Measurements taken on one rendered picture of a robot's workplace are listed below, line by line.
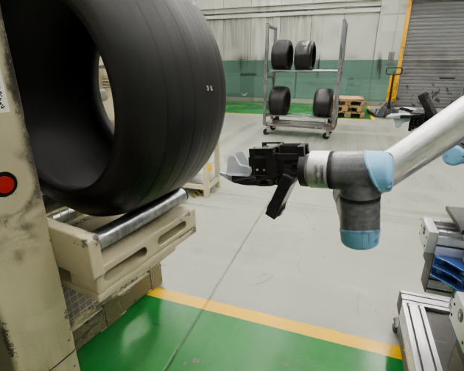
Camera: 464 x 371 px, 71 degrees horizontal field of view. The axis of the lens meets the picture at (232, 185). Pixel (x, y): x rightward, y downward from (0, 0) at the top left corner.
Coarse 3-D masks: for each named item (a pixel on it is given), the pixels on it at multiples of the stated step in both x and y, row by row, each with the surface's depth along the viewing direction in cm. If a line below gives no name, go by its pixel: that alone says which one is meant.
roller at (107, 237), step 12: (180, 192) 93; (156, 204) 84; (168, 204) 87; (132, 216) 77; (144, 216) 80; (156, 216) 84; (108, 228) 72; (120, 228) 74; (132, 228) 77; (108, 240) 71
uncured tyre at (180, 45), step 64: (0, 0) 67; (64, 0) 58; (128, 0) 57; (64, 64) 100; (128, 64) 57; (192, 64) 65; (64, 128) 102; (128, 128) 61; (192, 128) 69; (64, 192) 77; (128, 192) 69
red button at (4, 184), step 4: (4, 176) 57; (0, 180) 56; (4, 180) 57; (8, 180) 58; (12, 180) 58; (0, 184) 56; (4, 184) 57; (8, 184) 58; (12, 184) 58; (0, 188) 57; (4, 188) 57; (8, 188) 58; (12, 188) 58; (0, 192) 57; (4, 192) 57
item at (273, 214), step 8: (288, 176) 66; (280, 184) 67; (288, 184) 66; (280, 192) 68; (288, 192) 68; (272, 200) 69; (280, 200) 68; (272, 208) 70; (280, 208) 70; (272, 216) 71
